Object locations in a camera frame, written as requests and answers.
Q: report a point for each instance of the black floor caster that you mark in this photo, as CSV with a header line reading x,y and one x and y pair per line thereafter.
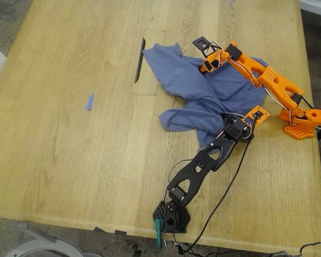
x,y
136,251

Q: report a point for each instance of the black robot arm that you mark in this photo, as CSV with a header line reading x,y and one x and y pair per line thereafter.
x,y
192,171

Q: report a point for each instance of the green table clamp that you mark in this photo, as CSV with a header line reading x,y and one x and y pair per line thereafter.
x,y
158,227

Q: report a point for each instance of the white furniture panel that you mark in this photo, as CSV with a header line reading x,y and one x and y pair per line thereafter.
x,y
315,5

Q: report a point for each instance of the grey chair base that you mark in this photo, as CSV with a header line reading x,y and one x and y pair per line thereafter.
x,y
50,243

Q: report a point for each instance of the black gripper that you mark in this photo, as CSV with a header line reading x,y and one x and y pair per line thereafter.
x,y
226,119

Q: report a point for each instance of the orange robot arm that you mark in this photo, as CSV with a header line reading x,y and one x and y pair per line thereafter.
x,y
281,80

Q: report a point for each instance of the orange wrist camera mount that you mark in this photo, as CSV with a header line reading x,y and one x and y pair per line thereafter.
x,y
248,115

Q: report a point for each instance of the blue printed T-shirt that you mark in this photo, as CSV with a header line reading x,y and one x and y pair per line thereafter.
x,y
182,77

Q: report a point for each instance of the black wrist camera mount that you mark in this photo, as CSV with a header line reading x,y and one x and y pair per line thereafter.
x,y
196,42

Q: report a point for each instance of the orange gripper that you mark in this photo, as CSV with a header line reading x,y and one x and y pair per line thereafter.
x,y
207,66

